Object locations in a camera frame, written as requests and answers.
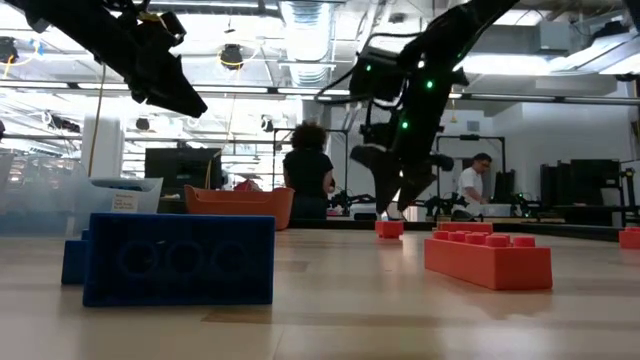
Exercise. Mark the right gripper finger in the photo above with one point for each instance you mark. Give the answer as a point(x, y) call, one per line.
point(382, 170)
point(412, 187)

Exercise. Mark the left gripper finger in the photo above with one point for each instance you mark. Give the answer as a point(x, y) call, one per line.
point(185, 100)

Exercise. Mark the small orange building block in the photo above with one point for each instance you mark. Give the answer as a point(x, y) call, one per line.
point(389, 230)

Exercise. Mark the orange plastic building block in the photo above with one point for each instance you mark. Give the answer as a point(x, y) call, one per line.
point(630, 239)
point(490, 270)
point(465, 227)

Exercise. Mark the blue plastic building block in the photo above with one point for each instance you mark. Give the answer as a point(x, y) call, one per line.
point(180, 280)
point(74, 262)

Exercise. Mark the black background robot arm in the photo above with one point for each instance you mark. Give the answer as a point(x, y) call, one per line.
point(350, 201)
point(440, 205)
point(520, 200)

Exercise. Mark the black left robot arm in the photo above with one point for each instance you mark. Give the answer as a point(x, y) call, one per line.
point(85, 25)

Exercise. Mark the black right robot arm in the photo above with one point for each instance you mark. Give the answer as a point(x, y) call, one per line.
point(450, 30)

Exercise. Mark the white box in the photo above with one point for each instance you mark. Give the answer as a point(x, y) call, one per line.
point(367, 214)

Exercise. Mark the linear ceiling light bar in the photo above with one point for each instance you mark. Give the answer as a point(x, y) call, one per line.
point(240, 90)

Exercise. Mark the person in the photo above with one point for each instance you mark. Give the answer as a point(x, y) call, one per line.
point(470, 182)
point(307, 175)

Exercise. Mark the black round ceiling fixture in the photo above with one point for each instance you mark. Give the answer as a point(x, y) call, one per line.
point(231, 57)

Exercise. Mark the black monitor screen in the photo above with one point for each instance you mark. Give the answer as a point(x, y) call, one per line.
point(182, 170)

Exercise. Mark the white square pillar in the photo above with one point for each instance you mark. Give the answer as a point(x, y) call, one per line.
point(112, 150)

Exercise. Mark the small red object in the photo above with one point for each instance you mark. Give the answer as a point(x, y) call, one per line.
point(246, 186)

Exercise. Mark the dark teal plastic bin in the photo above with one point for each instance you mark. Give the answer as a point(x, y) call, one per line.
point(172, 206)

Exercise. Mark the clear plastic storage bin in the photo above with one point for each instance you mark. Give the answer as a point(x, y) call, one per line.
point(145, 200)
point(30, 190)

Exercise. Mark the orange plastic bin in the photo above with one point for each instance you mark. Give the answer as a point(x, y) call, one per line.
point(240, 205)

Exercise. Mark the black equipment rack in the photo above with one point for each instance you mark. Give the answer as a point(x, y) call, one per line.
point(590, 182)

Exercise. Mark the black stand frame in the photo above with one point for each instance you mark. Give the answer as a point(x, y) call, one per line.
point(325, 131)
point(480, 137)

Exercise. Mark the black aluminium table frame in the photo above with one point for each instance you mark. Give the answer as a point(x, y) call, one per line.
point(340, 225)

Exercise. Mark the silver ventilation duct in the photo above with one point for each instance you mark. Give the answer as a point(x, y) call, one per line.
point(307, 35)

